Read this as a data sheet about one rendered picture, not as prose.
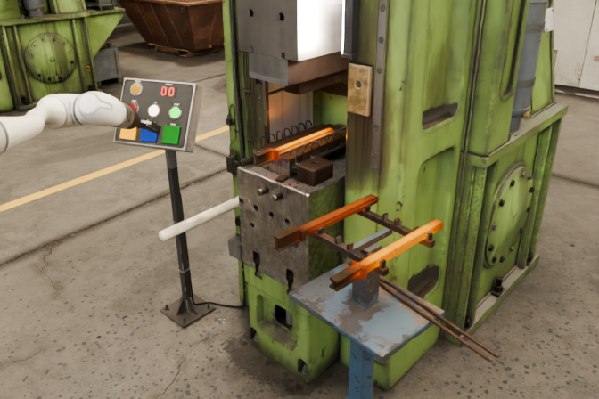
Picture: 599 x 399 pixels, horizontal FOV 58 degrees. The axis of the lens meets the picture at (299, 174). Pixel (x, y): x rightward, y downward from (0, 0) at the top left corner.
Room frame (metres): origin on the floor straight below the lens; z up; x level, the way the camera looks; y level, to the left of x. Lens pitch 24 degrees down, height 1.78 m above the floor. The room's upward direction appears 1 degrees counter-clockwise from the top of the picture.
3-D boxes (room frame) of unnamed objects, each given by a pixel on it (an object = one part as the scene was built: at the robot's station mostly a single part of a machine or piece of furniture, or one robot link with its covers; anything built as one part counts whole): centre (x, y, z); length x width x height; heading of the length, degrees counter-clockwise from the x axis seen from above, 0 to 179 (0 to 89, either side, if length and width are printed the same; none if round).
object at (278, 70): (2.10, -0.03, 1.32); 0.42 x 0.20 x 0.10; 137
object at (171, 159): (2.26, 0.57, 0.54); 0.04 x 0.04 x 1.08; 47
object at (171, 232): (2.11, 0.43, 0.62); 0.44 x 0.05 x 0.05; 137
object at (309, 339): (2.07, -0.08, 0.23); 0.55 x 0.37 x 0.47; 137
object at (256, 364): (1.91, 0.14, 0.01); 0.58 x 0.39 x 0.01; 47
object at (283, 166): (2.10, -0.03, 0.96); 0.42 x 0.20 x 0.09; 137
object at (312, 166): (1.87, -0.06, 0.95); 0.12 x 0.08 x 0.06; 137
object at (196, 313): (2.26, 0.58, 0.05); 0.22 x 0.22 x 0.09; 47
